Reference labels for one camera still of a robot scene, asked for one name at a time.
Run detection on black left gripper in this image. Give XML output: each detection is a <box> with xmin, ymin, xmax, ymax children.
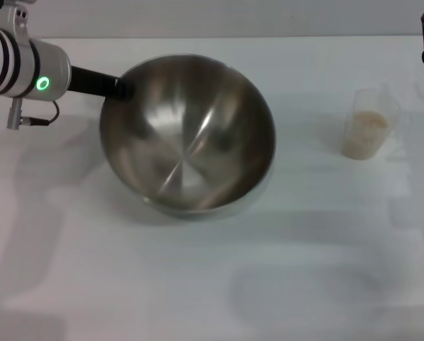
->
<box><xmin>69</xmin><ymin>65</ymin><xmax>136</xmax><ymax>103</ymax></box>

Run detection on clear plastic measuring cup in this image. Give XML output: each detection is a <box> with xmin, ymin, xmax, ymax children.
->
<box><xmin>340</xmin><ymin>85</ymin><xmax>402</xmax><ymax>161</ymax></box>

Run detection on stainless steel mixing bowl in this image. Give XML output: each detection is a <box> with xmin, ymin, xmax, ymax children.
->
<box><xmin>99</xmin><ymin>53</ymin><xmax>277</xmax><ymax>220</ymax></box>

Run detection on beige rice grains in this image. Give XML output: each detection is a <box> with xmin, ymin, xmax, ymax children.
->
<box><xmin>341</xmin><ymin>110</ymin><xmax>391</xmax><ymax>160</ymax></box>

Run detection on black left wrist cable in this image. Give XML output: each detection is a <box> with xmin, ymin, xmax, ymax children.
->
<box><xmin>19</xmin><ymin>100</ymin><xmax>60</xmax><ymax>126</ymax></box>

